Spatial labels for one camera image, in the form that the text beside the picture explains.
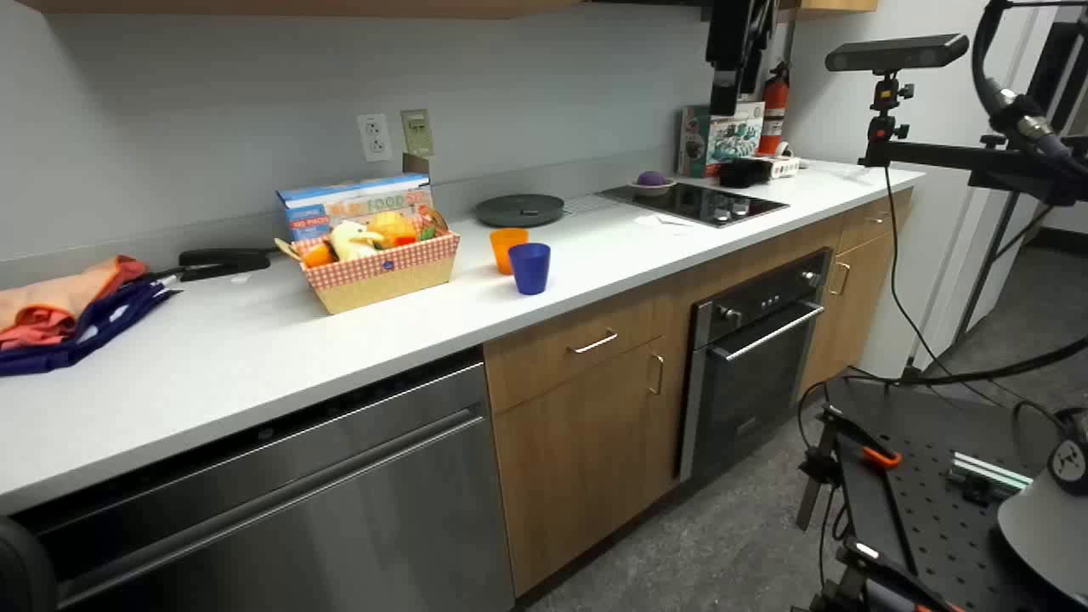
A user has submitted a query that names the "orange plastic cup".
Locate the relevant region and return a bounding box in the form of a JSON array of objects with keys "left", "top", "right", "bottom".
[{"left": 487, "top": 225, "right": 534, "bottom": 278}]

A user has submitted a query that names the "small wooden drawer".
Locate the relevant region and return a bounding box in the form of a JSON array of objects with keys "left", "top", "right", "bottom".
[{"left": 833, "top": 190, "right": 916, "bottom": 258}]

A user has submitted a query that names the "black camera mount head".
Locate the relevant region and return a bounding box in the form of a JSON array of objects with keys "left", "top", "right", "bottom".
[{"left": 864, "top": 67, "right": 920, "bottom": 172}]

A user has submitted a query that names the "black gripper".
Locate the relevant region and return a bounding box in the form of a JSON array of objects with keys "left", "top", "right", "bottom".
[{"left": 703, "top": 0, "right": 785, "bottom": 118}]

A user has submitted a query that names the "colourful picture box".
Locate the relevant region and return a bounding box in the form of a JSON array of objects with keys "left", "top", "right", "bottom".
[{"left": 273, "top": 172, "right": 443, "bottom": 250}]

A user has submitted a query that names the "beige wall outlet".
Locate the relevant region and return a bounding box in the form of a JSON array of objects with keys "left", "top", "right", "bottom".
[{"left": 398, "top": 105, "right": 434, "bottom": 161}]

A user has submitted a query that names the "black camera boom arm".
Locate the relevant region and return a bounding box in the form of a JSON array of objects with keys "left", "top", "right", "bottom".
[{"left": 855, "top": 98, "right": 1088, "bottom": 212}]

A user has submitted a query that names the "black stapler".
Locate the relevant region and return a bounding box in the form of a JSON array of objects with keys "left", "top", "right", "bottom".
[{"left": 151, "top": 244, "right": 277, "bottom": 285}]

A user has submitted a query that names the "silver aluminium bar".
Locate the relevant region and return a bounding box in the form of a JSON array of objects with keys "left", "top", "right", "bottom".
[{"left": 949, "top": 450, "right": 1038, "bottom": 496}]

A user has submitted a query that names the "blue plastic cup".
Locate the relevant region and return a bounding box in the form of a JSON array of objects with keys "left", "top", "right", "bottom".
[{"left": 508, "top": 238, "right": 555, "bottom": 300}]

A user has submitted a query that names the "black built-in oven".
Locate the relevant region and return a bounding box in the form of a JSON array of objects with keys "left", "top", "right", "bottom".
[{"left": 674, "top": 250, "right": 833, "bottom": 489}]

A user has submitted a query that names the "grey round base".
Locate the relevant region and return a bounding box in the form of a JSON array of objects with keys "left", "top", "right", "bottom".
[{"left": 993, "top": 465, "right": 1088, "bottom": 612}]

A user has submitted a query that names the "black chair back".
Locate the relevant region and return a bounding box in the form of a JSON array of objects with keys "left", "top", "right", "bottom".
[{"left": 0, "top": 517, "right": 60, "bottom": 612}]

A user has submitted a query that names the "red fire extinguisher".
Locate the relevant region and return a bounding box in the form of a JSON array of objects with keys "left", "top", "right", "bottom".
[{"left": 754, "top": 57, "right": 795, "bottom": 161}]

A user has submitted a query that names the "white wall outlet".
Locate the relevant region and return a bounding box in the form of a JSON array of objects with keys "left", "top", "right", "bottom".
[{"left": 354, "top": 109, "right": 396, "bottom": 167}]

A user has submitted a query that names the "silver oven handle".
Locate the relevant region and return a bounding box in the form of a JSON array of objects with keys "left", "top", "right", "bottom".
[{"left": 708, "top": 300, "right": 830, "bottom": 369}]

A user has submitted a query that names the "black round device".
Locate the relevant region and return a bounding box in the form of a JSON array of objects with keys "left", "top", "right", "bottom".
[{"left": 1039, "top": 406, "right": 1088, "bottom": 496}]

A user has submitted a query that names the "woven basket with toy food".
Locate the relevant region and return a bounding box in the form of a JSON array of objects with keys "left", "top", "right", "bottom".
[{"left": 273, "top": 209, "right": 462, "bottom": 320}]

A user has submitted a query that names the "orange cloth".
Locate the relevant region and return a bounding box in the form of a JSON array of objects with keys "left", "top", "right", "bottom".
[{"left": 0, "top": 251, "right": 152, "bottom": 354}]

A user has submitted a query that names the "silver drawer handle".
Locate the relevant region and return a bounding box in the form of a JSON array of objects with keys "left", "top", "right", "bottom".
[{"left": 568, "top": 327, "right": 625, "bottom": 362}]

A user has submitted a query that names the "colourful upright box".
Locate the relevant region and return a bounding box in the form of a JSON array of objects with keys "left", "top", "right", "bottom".
[{"left": 703, "top": 96, "right": 767, "bottom": 172}]

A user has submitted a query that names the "black robot cart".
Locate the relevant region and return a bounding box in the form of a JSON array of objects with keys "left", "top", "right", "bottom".
[{"left": 791, "top": 371, "right": 1088, "bottom": 612}]

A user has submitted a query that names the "black bar camera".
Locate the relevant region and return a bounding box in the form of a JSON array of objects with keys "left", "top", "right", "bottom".
[{"left": 824, "top": 32, "right": 971, "bottom": 80}]

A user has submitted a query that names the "black round disc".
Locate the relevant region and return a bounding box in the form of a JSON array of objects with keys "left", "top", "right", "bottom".
[{"left": 468, "top": 186, "right": 568, "bottom": 233}]

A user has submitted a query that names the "black glass cooktop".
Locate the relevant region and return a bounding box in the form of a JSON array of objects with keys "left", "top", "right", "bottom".
[{"left": 596, "top": 178, "right": 791, "bottom": 233}]

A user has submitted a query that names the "black bowl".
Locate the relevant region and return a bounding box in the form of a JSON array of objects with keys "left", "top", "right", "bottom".
[{"left": 714, "top": 155, "right": 779, "bottom": 190}]

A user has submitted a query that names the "orange clamp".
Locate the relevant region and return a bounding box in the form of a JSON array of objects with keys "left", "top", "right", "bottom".
[{"left": 855, "top": 441, "right": 908, "bottom": 476}]

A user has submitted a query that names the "wooden drawer front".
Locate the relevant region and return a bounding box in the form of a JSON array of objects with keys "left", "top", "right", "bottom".
[{"left": 482, "top": 289, "right": 674, "bottom": 419}]

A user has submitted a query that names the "narrow wooden cabinet door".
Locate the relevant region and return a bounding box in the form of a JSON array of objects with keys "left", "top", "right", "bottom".
[{"left": 804, "top": 227, "right": 902, "bottom": 391}]

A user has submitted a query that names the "thick black cable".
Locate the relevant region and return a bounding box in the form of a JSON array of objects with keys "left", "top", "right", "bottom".
[{"left": 835, "top": 335, "right": 1088, "bottom": 391}]

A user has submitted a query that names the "stainless steel dishwasher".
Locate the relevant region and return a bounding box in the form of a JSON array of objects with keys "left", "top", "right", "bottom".
[{"left": 8, "top": 346, "right": 520, "bottom": 612}]

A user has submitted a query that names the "thin black camera cable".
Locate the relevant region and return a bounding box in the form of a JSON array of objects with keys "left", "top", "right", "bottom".
[{"left": 881, "top": 165, "right": 962, "bottom": 371}]

